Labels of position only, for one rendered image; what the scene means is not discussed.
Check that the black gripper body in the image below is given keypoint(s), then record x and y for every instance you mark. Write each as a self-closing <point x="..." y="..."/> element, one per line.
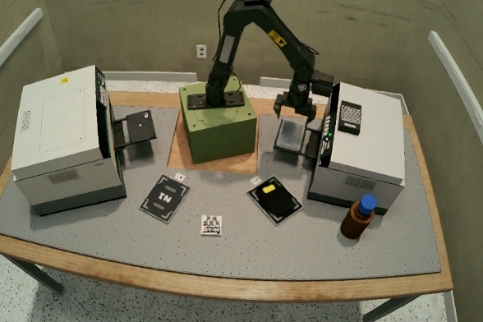
<point x="297" y="101"/>

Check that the brown bottle with blue cap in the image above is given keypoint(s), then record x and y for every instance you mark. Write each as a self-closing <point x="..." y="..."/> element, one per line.
<point x="358" y="217"/>

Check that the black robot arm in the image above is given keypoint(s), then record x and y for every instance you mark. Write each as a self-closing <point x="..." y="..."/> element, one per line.
<point x="301" y="60"/>

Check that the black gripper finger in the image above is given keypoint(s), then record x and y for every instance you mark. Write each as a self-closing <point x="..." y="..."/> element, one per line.
<point x="309" y="119"/>
<point x="277" y="109"/>

